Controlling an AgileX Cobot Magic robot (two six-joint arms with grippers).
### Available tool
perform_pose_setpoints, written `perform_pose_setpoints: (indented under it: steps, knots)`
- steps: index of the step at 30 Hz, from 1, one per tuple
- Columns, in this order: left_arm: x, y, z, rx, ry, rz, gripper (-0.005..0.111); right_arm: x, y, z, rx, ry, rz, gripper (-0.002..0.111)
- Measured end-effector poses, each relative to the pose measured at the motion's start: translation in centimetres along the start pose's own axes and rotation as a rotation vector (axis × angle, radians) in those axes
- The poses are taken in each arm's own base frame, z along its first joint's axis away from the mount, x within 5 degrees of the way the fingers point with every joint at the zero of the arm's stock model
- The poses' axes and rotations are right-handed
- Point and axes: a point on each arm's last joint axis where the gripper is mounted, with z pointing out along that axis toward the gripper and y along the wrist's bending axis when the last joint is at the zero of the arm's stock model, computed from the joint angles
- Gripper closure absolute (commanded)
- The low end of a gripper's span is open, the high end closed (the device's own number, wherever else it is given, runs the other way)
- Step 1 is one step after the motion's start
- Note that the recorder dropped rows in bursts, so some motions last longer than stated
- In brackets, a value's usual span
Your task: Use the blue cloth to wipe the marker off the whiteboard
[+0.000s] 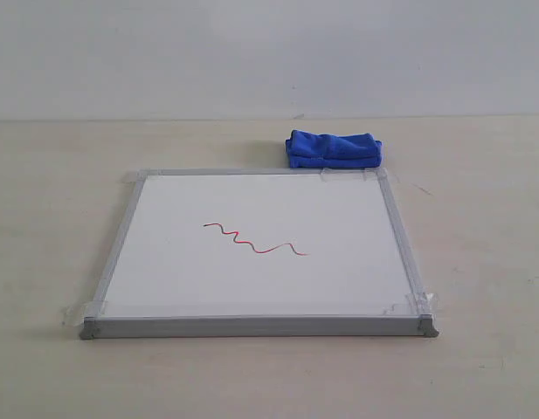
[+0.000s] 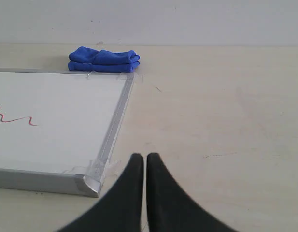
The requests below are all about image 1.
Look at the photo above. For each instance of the blue cloth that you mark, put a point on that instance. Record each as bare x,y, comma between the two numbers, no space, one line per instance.
308,150

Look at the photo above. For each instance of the clear tape far right corner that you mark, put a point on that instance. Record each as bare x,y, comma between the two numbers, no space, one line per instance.
364,175

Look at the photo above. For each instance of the clear tape corner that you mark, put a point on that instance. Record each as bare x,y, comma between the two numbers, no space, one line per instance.
137,176
364,175
414,305
79,314

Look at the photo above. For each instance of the clear tape far left corner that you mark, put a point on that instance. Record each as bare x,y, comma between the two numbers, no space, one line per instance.
137,176

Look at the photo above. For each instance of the clear tape near right corner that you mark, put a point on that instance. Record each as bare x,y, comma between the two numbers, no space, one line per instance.
414,305

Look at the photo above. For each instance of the clear tape near left corner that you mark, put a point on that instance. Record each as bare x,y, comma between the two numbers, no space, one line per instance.
79,314

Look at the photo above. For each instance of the white board with grey frame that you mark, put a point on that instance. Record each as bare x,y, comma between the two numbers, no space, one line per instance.
256,253

